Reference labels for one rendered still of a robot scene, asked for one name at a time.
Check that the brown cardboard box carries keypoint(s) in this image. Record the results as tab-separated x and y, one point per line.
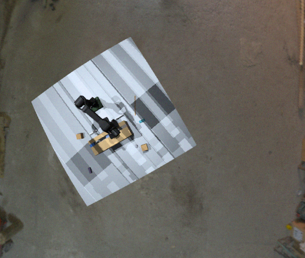
144	147

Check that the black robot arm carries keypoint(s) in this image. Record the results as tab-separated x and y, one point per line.
106	125

